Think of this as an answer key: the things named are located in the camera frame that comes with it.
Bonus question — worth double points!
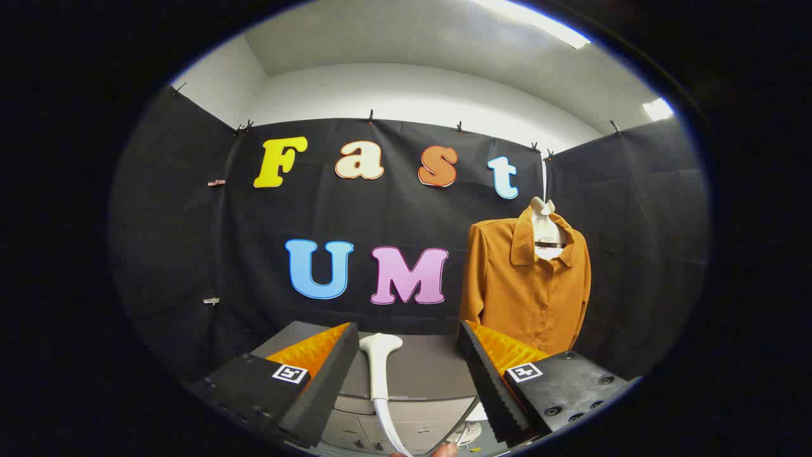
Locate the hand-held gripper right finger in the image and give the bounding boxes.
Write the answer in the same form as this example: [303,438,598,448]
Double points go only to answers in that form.
[457,320,630,446]

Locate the black backdrop cloth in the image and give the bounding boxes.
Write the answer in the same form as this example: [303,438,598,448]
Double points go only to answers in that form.
[108,86,710,381]

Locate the row of black cloth clips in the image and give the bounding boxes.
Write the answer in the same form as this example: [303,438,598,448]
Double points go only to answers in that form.
[171,81,622,159]

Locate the small ceiling light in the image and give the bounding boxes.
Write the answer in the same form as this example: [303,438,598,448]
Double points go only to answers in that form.
[642,97,675,122]

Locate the white clothes hanger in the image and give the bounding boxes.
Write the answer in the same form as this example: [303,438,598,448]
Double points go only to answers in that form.
[530,152,572,261]

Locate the orange button shirt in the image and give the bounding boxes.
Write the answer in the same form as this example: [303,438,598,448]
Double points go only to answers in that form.
[460,206,592,356]

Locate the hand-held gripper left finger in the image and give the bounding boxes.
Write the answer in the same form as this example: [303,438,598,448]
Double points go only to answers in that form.
[187,322,360,449]

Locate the long ceiling light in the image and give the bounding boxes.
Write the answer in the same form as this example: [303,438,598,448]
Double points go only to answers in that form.
[469,0,592,50]

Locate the grey drawer cabinet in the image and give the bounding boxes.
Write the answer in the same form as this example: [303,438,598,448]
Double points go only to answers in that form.
[251,321,495,455]

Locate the white sneaker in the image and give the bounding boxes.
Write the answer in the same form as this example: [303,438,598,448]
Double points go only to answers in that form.
[453,421,483,446]

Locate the white garment steamer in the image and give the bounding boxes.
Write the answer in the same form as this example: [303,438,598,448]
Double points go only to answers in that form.
[359,333,416,457]

